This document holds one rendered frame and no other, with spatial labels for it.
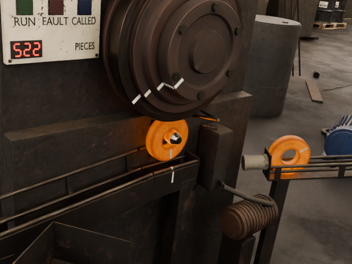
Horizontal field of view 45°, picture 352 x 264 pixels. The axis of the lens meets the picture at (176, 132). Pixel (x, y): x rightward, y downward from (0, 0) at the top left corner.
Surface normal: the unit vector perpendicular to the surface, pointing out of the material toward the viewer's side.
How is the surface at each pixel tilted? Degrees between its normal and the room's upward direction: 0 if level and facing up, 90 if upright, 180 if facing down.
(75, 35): 90
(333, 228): 0
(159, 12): 58
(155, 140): 90
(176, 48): 90
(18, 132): 0
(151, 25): 70
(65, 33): 90
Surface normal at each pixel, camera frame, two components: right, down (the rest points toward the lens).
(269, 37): -0.16, 0.37
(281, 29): 0.14, 0.40
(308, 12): 0.56, 0.38
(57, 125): 0.11, -0.92
